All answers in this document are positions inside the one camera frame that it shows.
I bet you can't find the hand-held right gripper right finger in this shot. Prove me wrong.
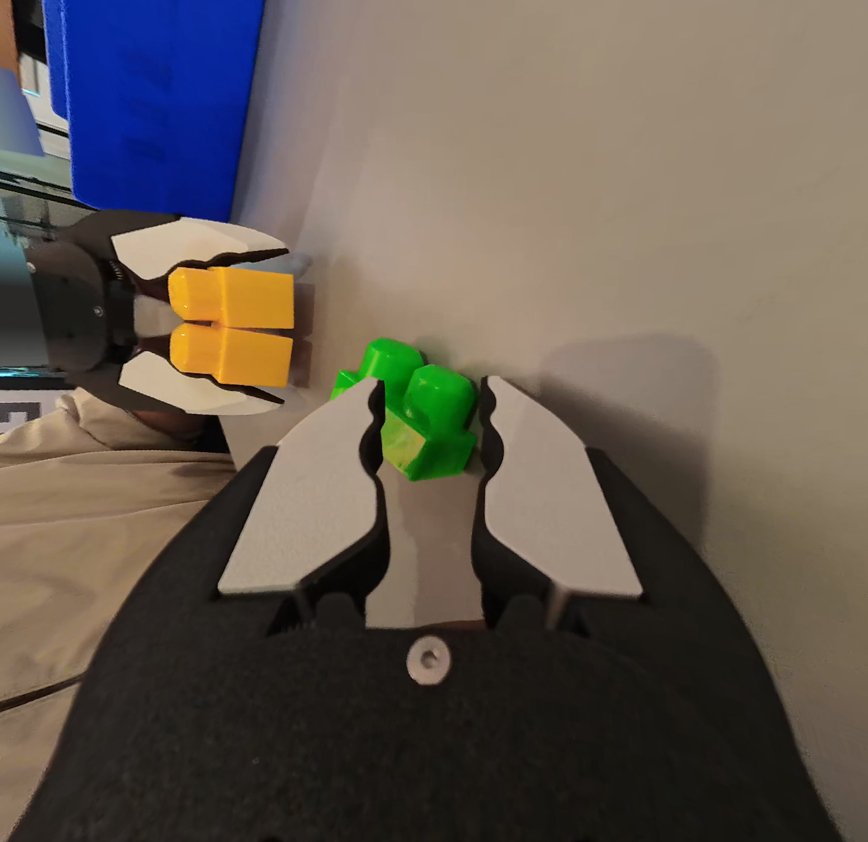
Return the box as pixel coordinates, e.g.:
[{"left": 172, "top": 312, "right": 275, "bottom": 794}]
[{"left": 471, "top": 376, "right": 644, "bottom": 599}]

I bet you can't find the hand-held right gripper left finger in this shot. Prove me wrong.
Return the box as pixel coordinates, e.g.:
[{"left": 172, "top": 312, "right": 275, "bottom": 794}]
[{"left": 217, "top": 377, "right": 393, "bottom": 599}]

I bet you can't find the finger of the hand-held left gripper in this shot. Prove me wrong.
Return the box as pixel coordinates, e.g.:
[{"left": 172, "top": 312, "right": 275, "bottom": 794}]
[
  {"left": 109, "top": 218, "right": 292, "bottom": 303},
  {"left": 120, "top": 351, "right": 287, "bottom": 416}
]

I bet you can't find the yellow toy block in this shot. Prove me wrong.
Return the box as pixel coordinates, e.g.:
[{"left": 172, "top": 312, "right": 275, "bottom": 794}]
[
  {"left": 169, "top": 270, "right": 297, "bottom": 325},
  {"left": 171, "top": 324, "right": 297, "bottom": 388}
]

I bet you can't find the green double toy block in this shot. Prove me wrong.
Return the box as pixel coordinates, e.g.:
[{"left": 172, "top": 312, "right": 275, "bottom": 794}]
[{"left": 330, "top": 338, "right": 480, "bottom": 483}]

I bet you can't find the blue plastic bin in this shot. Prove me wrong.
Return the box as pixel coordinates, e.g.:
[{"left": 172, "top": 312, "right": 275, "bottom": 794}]
[{"left": 41, "top": 0, "right": 272, "bottom": 227}]

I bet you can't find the person's beige jacket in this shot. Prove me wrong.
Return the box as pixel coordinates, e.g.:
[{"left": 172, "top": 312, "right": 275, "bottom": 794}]
[{"left": 0, "top": 388, "right": 272, "bottom": 823}]

